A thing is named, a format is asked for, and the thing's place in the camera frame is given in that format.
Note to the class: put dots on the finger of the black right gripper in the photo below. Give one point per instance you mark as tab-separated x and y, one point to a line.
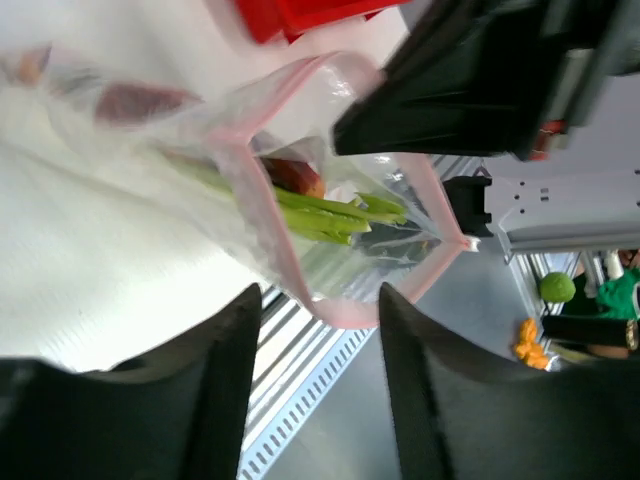
472	78

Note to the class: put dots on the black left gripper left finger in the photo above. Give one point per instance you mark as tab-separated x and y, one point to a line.
177	411

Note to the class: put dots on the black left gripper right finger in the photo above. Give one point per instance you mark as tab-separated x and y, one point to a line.
462	412

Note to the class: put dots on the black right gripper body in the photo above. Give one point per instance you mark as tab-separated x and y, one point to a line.
588	42

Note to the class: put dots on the green white celery stalk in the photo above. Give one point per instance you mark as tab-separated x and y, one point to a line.
314	219

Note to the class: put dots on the clear pink zip top bag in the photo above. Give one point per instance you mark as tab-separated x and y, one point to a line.
287	114

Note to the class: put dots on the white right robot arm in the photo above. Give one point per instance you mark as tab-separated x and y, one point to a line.
573	211

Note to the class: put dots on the orange toy fruit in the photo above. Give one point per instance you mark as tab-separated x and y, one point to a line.
527	349

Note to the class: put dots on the green round toy fruit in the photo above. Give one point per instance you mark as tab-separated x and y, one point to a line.
556	287

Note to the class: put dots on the red plastic tray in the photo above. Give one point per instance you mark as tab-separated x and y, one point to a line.
266	20

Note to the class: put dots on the slotted grey cable duct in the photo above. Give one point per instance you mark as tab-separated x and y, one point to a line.
281	402

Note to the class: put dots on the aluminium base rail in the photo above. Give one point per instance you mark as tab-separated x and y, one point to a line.
286	331

